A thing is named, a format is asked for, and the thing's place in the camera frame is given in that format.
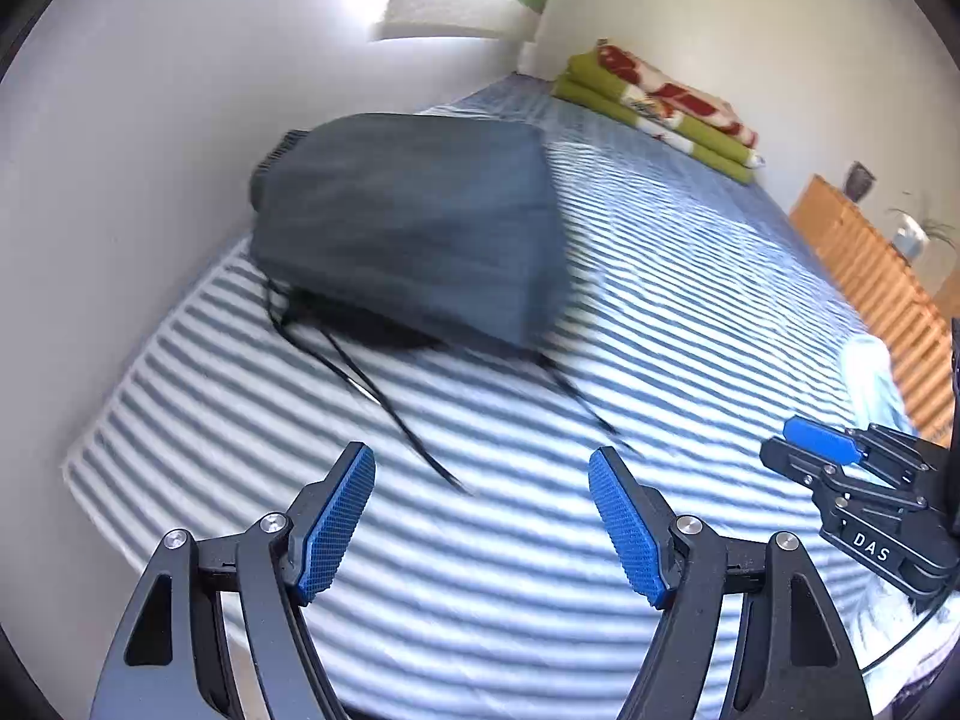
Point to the navy pants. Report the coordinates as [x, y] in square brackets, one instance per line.
[412, 225]

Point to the light blue garment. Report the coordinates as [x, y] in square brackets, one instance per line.
[870, 375]

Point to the red cream folded blanket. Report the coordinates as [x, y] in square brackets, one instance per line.
[675, 94]

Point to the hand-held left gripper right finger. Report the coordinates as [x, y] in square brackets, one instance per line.
[626, 532]

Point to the green patterned folded quilt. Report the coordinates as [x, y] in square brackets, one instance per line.
[585, 82]

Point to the potted plant in pale pot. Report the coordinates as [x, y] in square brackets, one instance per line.
[909, 236]

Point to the wooden slatted partition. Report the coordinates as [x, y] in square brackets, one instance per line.
[885, 285]

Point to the dark ceramic vase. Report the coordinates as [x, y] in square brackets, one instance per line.
[859, 181]

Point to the blue white striped quilt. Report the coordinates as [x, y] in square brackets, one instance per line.
[675, 277]

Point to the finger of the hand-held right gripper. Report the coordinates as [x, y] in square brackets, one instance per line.
[817, 435]
[787, 457]

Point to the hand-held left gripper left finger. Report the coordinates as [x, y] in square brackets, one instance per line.
[334, 525]

